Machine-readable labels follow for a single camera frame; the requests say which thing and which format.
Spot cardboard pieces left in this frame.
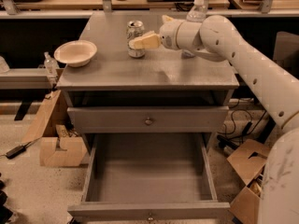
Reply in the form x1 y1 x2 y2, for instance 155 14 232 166
21 91 90 167

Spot green white 7up can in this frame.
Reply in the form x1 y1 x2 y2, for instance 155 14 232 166
126 20 145 59

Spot grey drawer cabinet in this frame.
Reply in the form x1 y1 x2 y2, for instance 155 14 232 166
56 10 240 224

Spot open cardboard box right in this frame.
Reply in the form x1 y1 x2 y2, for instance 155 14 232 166
227 139 270 224

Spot white paper bowl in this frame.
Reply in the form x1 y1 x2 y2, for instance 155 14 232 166
54 40 97 67

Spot closed grey top drawer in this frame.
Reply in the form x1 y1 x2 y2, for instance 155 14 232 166
67 106 228 134

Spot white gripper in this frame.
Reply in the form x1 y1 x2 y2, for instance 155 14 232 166
129 15 186 50

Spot black cables on floor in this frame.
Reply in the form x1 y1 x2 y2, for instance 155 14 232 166
217 98 269 150

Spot clear plastic water bottle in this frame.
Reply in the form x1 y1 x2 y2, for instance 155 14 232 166
180 0 208 60

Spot black power adapter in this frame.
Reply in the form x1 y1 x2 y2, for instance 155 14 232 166
6 146 26 160

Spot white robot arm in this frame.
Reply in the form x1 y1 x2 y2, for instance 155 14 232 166
129 15 299 224

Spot small clear bottle left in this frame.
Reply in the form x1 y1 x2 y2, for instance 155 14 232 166
44 52 59 77

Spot black chair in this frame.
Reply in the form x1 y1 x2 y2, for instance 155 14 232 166
273 31 299 78

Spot open grey middle drawer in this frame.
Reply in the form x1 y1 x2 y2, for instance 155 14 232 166
68 133 230 222

